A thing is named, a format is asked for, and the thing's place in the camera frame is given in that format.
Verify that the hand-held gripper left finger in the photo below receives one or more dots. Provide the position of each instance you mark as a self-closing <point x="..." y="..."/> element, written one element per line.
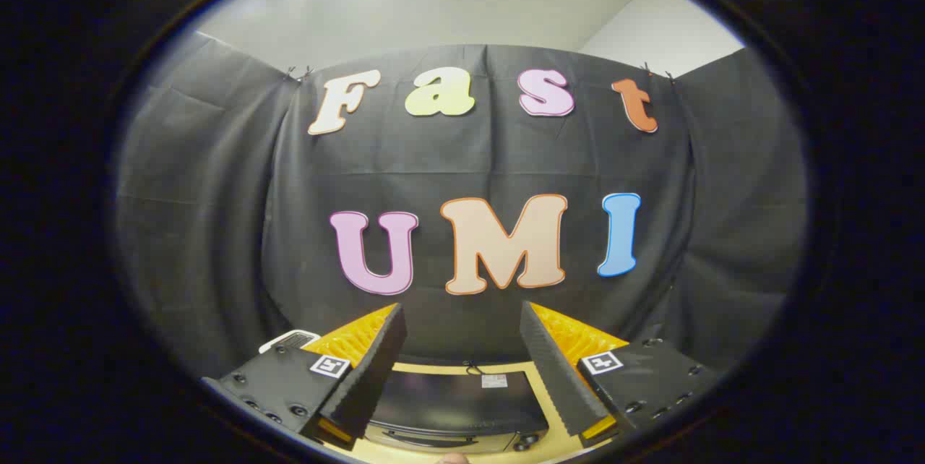
<point x="372" y="370"/>

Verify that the black toaster oven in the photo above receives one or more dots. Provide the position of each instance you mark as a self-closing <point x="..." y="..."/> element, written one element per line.
<point x="448" y="399"/>

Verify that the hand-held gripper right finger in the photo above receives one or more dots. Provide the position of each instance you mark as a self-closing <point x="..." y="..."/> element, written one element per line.
<point x="553" y="370"/>

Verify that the black backdrop cloth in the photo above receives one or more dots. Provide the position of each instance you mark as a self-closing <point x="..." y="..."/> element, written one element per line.
<point x="462" y="153"/>

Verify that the white bread toaster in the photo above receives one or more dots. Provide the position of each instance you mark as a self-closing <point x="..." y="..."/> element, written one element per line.
<point x="289" y="340"/>

